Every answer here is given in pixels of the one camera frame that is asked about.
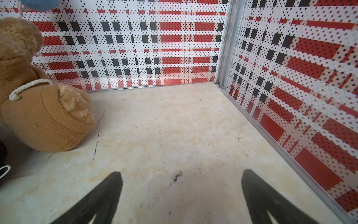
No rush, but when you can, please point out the blue striped hanging plush doll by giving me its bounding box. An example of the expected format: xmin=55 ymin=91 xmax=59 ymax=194
xmin=19 ymin=0 xmax=59 ymax=12

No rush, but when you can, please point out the brown plush teddy bear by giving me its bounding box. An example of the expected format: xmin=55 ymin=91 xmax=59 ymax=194
xmin=1 ymin=17 xmax=95 ymax=153

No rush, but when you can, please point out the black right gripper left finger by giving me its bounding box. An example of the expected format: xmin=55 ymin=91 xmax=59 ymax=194
xmin=52 ymin=171 xmax=123 ymax=224

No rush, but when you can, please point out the plush doll lying on table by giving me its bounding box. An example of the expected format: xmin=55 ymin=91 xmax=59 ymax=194
xmin=0 ymin=142 xmax=11 ymax=179

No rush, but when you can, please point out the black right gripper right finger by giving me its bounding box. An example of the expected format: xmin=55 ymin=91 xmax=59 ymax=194
xmin=241 ymin=169 xmax=317 ymax=224

